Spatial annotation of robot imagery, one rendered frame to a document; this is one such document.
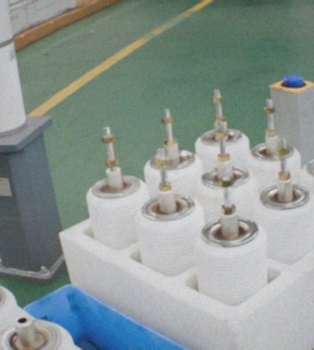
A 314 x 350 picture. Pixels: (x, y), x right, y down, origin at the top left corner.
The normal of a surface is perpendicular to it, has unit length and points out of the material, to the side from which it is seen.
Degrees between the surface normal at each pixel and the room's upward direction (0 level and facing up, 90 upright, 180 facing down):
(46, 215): 90
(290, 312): 90
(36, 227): 90
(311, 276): 90
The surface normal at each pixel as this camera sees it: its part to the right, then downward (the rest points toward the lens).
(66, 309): 0.67, 0.19
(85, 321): -0.73, 0.32
